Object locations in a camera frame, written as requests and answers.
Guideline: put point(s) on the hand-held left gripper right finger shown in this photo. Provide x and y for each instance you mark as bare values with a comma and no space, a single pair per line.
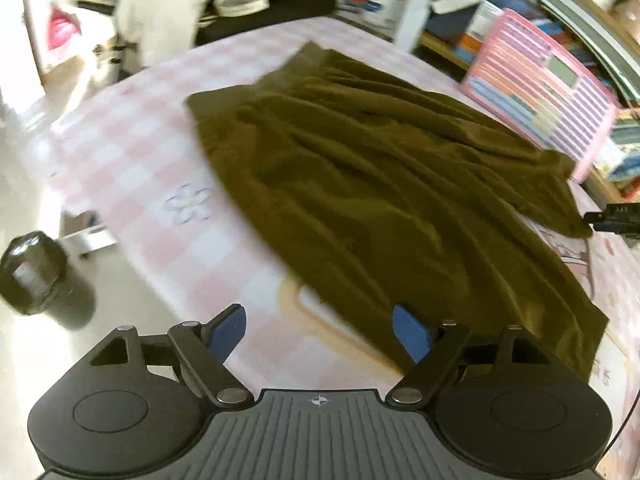
410,332

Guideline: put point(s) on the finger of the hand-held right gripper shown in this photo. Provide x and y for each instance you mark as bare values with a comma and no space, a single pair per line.
612,220

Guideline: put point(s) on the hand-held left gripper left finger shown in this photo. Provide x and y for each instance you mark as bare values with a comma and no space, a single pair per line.
227,332

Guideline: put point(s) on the olive brown garment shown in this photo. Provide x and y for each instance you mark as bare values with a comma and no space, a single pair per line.
375,200

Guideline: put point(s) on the pink toy keyboard tablet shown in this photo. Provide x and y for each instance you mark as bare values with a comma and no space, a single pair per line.
540,95

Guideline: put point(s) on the pink checked cartoon tablecloth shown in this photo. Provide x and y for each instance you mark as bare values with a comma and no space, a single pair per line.
150,160

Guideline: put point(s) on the dark cylindrical container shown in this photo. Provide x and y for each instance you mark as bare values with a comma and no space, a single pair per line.
45,280

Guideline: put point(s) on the orange and white box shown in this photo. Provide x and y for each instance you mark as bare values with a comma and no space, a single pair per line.
477,30

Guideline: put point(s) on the white jar with green lid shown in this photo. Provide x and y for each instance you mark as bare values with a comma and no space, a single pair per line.
385,7

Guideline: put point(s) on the white garment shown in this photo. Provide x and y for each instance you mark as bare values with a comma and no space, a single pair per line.
160,15

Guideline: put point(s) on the white wristwatch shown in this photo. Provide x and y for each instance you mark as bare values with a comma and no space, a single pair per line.
240,4

